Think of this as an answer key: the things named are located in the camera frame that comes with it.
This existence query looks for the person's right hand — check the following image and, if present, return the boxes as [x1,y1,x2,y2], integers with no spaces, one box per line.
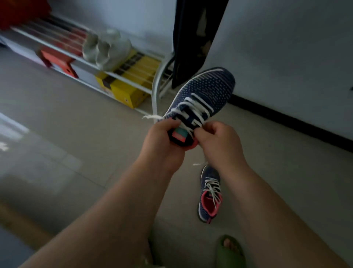
[194,121,249,177]

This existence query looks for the person's left hand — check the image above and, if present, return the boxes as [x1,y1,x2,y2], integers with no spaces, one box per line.
[136,118,187,176]

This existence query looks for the white shoelace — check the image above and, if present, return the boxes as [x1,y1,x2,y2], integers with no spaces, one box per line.
[203,177,222,209]
[142,92,215,166]

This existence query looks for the blue knit sneaker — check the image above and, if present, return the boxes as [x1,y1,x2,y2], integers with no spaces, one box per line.
[163,67,236,151]
[197,165,223,225]

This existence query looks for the person's left forearm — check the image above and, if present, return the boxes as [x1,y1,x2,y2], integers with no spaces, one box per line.
[19,163,174,268]

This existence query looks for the person's right forearm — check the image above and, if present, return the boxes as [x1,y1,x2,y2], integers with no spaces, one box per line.
[223,164,351,268]

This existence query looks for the person's right leg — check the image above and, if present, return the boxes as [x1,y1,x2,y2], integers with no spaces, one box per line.
[222,239,242,256]

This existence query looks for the yellow shoe box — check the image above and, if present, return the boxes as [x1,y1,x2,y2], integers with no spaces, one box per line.
[95,49,161,110]

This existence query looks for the white metal shoe rack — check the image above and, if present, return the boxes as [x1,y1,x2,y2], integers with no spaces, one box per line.
[0,12,176,123]

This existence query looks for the black baseboard strip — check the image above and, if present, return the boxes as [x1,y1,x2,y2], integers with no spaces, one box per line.
[227,94,353,154]

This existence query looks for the green foam slipper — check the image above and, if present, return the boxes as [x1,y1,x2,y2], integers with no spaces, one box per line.
[215,234,247,268]

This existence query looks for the olive green shorts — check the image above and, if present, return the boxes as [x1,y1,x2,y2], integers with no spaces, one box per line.
[138,248,166,268]

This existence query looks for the black hanging garment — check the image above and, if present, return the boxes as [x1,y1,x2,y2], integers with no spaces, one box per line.
[171,0,229,89]

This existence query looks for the red shoe box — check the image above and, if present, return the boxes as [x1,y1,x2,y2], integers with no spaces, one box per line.
[37,26,89,79]

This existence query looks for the white and grey shoe box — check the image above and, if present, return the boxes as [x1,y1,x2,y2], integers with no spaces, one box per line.
[0,36,47,68]

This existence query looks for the large red paper bag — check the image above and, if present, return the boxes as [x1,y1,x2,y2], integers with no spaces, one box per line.
[0,0,52,31]

